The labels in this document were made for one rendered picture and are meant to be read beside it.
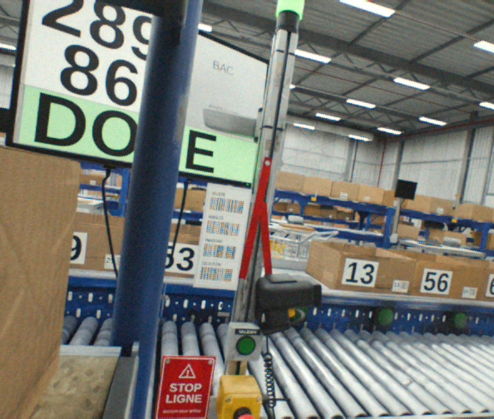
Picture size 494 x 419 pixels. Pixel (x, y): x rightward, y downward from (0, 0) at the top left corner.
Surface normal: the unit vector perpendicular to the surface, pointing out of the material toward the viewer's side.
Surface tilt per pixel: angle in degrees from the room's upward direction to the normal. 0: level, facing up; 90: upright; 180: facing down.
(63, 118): 86
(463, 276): 91
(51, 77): 86
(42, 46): 86
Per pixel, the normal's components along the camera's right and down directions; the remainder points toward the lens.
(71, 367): 0.15, -0.99
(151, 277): 0.64, 0.14
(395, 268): 0.25, 0.10
